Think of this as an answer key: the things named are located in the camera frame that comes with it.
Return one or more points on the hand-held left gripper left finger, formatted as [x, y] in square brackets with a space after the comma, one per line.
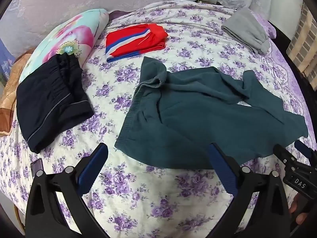
[95, 164]

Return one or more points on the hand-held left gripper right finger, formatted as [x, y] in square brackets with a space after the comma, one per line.
[223, 168]

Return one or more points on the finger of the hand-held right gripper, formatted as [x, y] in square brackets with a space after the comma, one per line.
[283, 153]
[305, 150]

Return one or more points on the dark green sweatshirt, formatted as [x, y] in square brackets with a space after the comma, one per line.
[198, 109]

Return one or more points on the navy folded pants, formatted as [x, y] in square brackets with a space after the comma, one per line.
[53, 99]

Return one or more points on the grey folded pants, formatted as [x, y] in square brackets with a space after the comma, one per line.
[247, 31]

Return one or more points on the red striped folded pants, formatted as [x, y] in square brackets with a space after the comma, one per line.
[135, 41]

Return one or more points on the person's right hand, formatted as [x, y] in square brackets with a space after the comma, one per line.
[296, 204]

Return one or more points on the purple floral bed sheet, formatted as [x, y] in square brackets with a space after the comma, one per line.
[138, 203]

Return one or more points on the black smartphone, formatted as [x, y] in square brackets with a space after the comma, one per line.
[36, 167]

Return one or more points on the beige checkered cloth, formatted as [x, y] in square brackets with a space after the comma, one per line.
[305, 36]

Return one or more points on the floral pink pillow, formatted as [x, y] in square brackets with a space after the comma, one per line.
[71, 36]

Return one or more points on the blue wall poster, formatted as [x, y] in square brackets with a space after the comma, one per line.
[4, 63]

